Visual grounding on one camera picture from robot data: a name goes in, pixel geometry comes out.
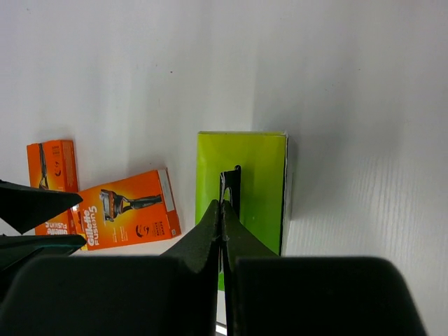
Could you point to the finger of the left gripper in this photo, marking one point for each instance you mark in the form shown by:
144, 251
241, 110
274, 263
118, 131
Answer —
25, 208
17, 250

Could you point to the orange razor box front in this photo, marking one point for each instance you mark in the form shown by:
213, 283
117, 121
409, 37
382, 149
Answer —
52, 166

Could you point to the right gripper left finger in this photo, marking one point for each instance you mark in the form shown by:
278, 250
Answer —
174, 293

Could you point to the orange razor box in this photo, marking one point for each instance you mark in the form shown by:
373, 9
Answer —
52, 166
135, 210

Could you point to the green black razor box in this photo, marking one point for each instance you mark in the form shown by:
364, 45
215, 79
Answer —
266, 179

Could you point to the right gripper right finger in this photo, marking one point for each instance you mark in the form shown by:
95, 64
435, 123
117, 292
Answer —
266, 294

